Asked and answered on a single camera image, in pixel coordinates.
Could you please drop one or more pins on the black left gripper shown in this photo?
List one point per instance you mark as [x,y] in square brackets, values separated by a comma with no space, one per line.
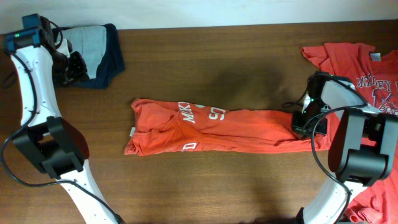
[80,73]

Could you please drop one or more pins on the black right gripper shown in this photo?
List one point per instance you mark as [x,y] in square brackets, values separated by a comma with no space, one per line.
[298,127]

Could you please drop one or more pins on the orange Fram t-shirt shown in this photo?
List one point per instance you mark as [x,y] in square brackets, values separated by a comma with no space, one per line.
[162,126]

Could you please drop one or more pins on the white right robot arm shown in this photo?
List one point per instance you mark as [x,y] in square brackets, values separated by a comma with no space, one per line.
[361,152]

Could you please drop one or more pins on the light grey folded shirt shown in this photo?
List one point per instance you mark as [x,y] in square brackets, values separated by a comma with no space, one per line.
[90,42]

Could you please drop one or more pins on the dark navy folded garment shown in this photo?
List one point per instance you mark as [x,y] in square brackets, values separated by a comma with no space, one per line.
[112,63]

